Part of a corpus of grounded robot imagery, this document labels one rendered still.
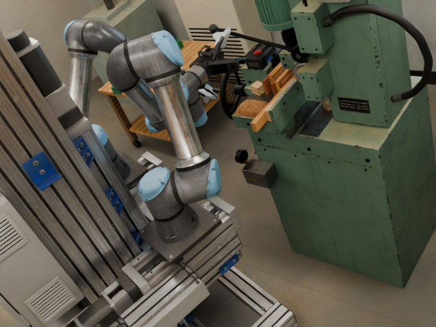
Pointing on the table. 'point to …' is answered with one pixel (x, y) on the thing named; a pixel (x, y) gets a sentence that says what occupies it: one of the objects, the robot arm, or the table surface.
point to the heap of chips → (250, 108)
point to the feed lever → (267, 44)
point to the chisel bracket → (286, 60)
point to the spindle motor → (274, 14)
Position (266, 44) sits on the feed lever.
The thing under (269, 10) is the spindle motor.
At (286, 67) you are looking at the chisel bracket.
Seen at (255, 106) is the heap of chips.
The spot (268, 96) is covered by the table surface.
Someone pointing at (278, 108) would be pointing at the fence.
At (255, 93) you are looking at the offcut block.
